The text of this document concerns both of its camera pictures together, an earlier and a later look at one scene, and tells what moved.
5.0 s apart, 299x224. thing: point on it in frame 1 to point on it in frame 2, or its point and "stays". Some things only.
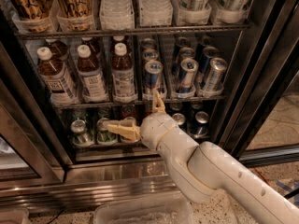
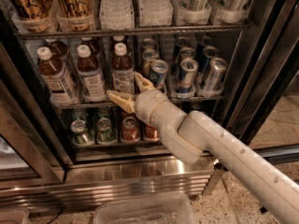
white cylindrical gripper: [154, 130] to [149, 105]
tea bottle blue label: [122, 76] stays
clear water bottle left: [115, 8] stays
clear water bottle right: [156, 7] stays
